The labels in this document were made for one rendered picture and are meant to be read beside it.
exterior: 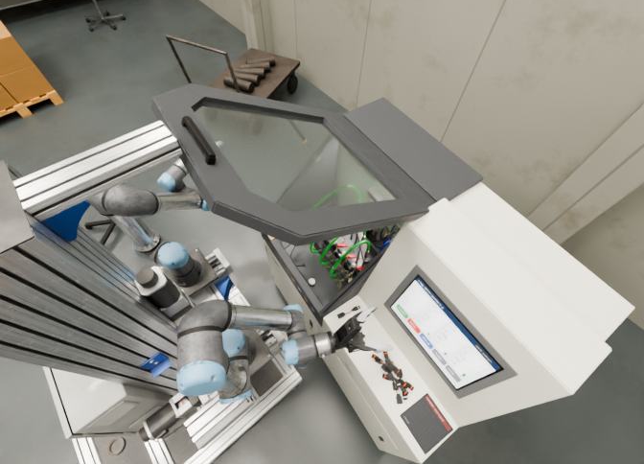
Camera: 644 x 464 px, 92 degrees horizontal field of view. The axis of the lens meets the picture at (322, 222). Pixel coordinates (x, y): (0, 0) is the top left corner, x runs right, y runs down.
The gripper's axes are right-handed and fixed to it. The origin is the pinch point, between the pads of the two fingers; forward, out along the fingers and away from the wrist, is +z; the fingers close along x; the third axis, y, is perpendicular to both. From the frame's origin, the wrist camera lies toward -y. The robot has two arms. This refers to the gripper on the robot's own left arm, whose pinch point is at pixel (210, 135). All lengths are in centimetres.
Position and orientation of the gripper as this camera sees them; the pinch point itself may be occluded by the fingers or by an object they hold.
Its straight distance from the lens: 170.8
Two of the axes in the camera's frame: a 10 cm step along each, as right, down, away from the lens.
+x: 9.0, 4.3, -0.9
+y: -1.5, 5.0, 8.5
